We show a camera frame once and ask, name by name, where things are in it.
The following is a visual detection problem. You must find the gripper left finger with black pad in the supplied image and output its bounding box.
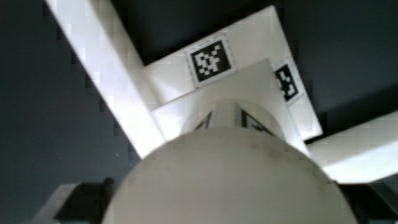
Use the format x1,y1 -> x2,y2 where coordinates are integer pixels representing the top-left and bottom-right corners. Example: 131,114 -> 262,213
24,178 -> 116,224

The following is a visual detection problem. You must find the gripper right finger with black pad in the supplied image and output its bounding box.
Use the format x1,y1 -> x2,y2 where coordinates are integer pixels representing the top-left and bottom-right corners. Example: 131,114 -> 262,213
338,181 -> 398,224

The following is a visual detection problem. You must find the white L-shaped fence wall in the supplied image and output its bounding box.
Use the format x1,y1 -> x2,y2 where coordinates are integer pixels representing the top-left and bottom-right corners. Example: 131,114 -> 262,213
44,0 -> 398,183

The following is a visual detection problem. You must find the white lamp bulb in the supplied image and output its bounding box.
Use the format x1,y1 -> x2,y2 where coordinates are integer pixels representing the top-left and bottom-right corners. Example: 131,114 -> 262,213
100,100 -> 356,224

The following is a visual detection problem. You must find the white lamp base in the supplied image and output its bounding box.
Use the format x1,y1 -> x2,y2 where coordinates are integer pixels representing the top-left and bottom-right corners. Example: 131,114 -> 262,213
143,7 -> 321,150

